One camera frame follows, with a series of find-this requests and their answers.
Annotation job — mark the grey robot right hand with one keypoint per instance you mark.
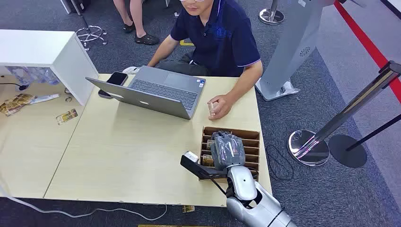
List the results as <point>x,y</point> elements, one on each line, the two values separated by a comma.
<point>227,150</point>

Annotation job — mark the person's left hand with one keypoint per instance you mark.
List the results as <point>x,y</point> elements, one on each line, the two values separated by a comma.
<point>223,106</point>

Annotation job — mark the small pale card piece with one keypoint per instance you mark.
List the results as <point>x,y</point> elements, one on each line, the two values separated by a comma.
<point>212,108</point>

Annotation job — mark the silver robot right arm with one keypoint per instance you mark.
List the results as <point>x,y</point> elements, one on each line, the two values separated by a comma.
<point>244,185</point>

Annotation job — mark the brown cardboard card holder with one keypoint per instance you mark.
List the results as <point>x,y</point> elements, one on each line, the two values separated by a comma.
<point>252,147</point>

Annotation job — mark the seated person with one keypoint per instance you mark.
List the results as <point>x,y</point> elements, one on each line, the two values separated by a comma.
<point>219,37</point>

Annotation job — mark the standing person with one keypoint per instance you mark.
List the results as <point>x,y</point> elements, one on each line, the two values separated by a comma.
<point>137,18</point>

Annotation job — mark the grey open laptop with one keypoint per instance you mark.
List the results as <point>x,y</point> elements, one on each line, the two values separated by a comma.
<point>169,91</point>

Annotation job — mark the yellow floor marker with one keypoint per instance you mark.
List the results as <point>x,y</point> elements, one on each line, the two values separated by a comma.
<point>185,44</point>

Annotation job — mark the grey kiosk stand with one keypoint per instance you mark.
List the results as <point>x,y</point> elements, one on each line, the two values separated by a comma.
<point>291,40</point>

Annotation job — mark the chrome stanchion with mirror base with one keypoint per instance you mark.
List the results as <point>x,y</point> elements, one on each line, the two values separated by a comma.
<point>271,15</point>
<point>344,112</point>

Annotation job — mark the black smartphone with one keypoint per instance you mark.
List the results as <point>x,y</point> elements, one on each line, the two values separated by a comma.
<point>117,78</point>

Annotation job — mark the black stanchion with round base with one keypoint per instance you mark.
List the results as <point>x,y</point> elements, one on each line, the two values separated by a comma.
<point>347,152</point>

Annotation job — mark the chrome star chair base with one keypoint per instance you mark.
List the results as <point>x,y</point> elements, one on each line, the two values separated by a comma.
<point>91,34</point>

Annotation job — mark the white shelf cabinet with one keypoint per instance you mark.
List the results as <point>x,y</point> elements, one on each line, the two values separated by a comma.
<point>62,56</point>

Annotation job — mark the white flat strip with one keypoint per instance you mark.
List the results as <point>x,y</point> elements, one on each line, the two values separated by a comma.
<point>44,98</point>

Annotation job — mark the clear plastic bottles pack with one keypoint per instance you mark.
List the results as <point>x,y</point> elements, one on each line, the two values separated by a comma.
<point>31,75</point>

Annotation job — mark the pile of yellow cards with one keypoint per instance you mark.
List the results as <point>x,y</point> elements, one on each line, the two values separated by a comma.
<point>15,104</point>

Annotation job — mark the black wrist camera with pale box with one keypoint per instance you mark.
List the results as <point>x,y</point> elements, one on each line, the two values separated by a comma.
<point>195,165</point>

